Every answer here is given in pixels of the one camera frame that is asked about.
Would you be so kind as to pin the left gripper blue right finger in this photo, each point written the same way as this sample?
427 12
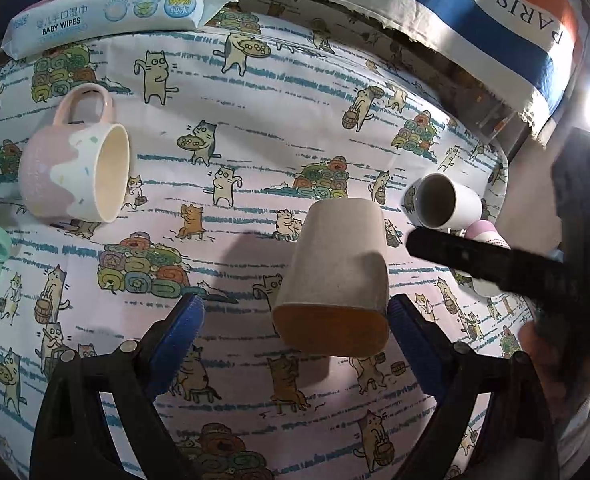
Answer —
423 344

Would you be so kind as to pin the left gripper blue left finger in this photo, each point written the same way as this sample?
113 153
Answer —
168 341

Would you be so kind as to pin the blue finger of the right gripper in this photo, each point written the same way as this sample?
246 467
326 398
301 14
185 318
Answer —
512 270

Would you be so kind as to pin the pink and white mug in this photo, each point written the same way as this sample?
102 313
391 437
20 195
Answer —
77 171

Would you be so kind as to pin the striped Paris blanket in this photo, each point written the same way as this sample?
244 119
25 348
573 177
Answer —
525 52

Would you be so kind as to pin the white mug dark interior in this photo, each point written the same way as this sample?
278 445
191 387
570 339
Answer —
437 202

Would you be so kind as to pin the cat print bed sheet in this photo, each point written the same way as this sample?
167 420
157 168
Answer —
235 132

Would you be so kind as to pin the person's right hand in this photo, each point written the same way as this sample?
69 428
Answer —
545 360

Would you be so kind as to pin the baby wipes pack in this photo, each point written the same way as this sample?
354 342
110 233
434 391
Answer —
53 23

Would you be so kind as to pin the beige square plastic cup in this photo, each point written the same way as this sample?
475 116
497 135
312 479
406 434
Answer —
333 298

